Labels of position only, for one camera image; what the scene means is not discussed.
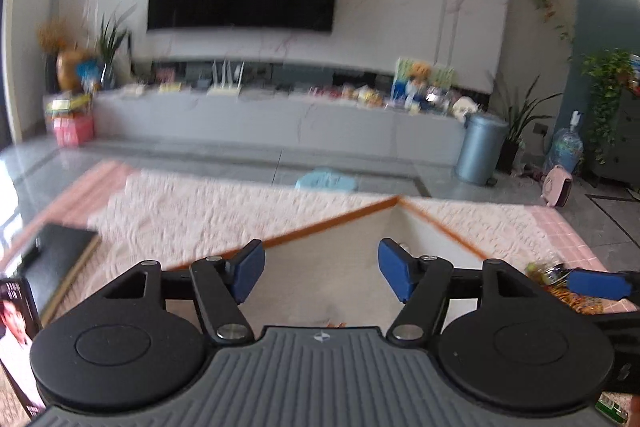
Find red shrimp stick snack bag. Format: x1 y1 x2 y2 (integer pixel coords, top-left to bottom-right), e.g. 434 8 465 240
544 283 637 316

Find green clear snack bag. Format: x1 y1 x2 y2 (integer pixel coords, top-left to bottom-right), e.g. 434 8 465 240
525 262 572 287

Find pink small heater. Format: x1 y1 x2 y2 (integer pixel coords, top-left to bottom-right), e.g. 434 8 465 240
541 165 573 207

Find dark grey drawer cabinet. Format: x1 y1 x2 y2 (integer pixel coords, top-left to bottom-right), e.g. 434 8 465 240
591 91 640 186

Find light blue plastic stool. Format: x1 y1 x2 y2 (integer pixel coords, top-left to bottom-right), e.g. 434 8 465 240
295 169 358 192

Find blue water jug with pump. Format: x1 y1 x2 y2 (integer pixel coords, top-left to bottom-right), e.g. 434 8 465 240
544 110 584 174

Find blue-grey pedal trash bin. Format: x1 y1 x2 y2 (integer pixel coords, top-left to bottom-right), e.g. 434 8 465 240
454 113 509 186

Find pink checked tablecloth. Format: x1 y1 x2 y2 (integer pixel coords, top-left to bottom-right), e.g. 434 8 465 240
0 158 640 323

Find black notebook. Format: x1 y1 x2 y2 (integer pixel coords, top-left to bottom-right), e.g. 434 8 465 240
13 222 101 325

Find grey tv console cabinet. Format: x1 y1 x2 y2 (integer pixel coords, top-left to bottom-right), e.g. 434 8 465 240
94 58 464 166

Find potted long-leaf plant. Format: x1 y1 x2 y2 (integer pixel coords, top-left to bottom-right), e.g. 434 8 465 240
492 74 562 174

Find yellow snack packs on console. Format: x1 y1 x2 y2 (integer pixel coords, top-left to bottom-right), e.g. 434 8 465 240
350 86 385 107

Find white wifi router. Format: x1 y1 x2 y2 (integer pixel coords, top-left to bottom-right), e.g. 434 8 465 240
207 61 245 96

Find teddy bear toy box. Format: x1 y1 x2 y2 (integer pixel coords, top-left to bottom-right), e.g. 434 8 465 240
390 57 457 114

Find magazine with face cover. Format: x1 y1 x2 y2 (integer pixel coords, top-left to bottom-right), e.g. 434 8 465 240
1 277 46 418

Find trailing green ivy plant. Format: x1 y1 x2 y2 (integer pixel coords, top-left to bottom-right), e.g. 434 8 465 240
533 0 634 164

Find pink gift box stack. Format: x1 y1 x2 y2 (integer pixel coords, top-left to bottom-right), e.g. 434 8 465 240
46 92 94 147

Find small green potted plant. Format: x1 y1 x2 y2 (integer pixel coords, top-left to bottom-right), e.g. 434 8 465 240
96 4 137 91

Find orange vase with dried flowers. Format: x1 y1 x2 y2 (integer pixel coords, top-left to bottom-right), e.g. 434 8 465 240
37 18 98 92

